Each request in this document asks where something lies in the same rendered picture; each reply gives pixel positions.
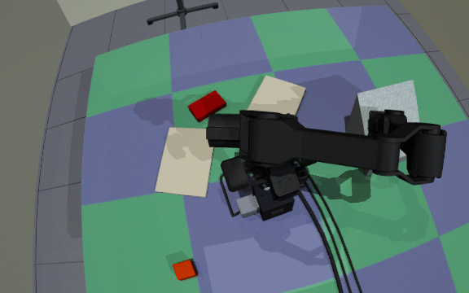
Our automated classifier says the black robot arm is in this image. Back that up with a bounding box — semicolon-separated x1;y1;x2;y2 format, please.
206;110;447;196

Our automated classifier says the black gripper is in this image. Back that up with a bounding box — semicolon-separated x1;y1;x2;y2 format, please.
221;156;317;192

